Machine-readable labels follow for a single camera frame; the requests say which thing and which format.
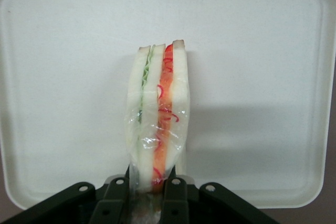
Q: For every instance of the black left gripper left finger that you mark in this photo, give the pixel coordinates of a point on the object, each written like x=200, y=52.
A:
x=113, y=197

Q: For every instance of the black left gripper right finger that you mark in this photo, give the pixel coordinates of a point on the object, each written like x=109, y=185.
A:
x=174, y=197

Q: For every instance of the triangle sandwich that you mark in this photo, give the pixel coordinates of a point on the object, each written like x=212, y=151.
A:
x=157, y=108

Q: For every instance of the cream plastic tray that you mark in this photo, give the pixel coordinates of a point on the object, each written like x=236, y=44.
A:
x=78, y=77

